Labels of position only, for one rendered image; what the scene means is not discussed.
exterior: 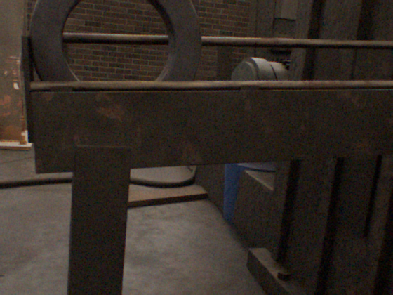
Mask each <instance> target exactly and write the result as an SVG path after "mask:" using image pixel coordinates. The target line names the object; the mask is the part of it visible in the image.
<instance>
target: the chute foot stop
mask: <svg viewBox="0 0 393 295"><path fill-rule="evenodd" d="M22 58H23V69H24V80H25V102H26V113H27V134H28V143H34V130H33V119H32V97H31V93H32V91H31V81H34V66H33V62H32V57H31V53H30V48H29V37H28V36H22Z"/></svg>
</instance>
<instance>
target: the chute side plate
mask: <svg viewBox="0 0 393 295"><path fill-rule="evenodd" d="M31 97H32V119H33V130H34V153H35V164H36V173H37V174H38V173H63V172H74V168H75V152H76V146H77V145H99V146H119V147H131V148H132V153H131V169H139V168H152V167H164V166H189V165H202V164H238V163H252V162H276V161H290V160H303V159H327V158H340V157H365V156H378V155H393V89H349V90H265V91H100V92H32V93H31Z"/></svg>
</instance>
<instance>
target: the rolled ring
mask: <svg viewBox="0 0 393 295"><path fill-rule="evenodd" d="M80 1H82V0H37V2H36V4H35V7H34V10H33V13H32V18H31V21H30V26H29V48H30V53H31V57H32V62H33V65H34V69H35V70H36V73H37V75H38V78H39V80H40V81H79V80H78V79H77V77H76V76H75V75H74V73H73V72H72V71H71V69H70V67H69V65H68V63H67V60H66V57H65V53H64V48H63V33H64V29H65V24H66V22H67V19H68V17H69V15H70V13H71V12H72V11H73V9H74V8H75V6H76V5H77V4H78V3H79V2H80ZM147 1H148V2H149V3H151V5H153V7H154V8H155V9H156V10H157V12H158V13H159V15H160V16H161V18H162V20H163V22H164V24H165V26H166V30H167V34H168V57H167V60H166V64H165V65H164V68H163V70H162V71H161V74H160V75H159V76H158V77H157V79H156V80H155V81H194V80H195V78H196V75H197V72H198V70H199V65H200V62H201V53H202V35H201V27H200V23H199V19H198V16H197V12H196V10H195V8H194V5H193V3H192V1H191V0H147Z"/></svg>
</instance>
